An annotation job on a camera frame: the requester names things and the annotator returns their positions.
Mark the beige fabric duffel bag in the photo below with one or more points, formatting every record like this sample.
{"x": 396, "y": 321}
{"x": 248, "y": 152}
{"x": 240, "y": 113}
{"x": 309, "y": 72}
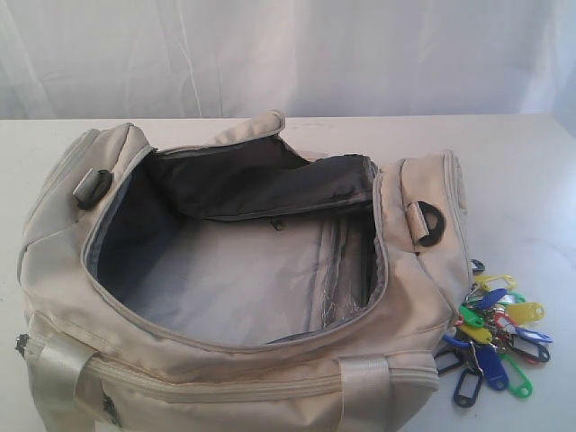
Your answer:
{"x": 238, "y": 285}

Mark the bunch of colourful key tags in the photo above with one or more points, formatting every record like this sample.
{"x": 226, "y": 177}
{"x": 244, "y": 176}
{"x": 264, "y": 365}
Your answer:
{"x": 490, "y": 337}

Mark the white backdrop curtain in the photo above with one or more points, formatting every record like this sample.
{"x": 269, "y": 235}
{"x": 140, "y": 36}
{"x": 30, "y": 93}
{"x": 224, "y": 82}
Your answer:
{"x": 194, "y": 59}

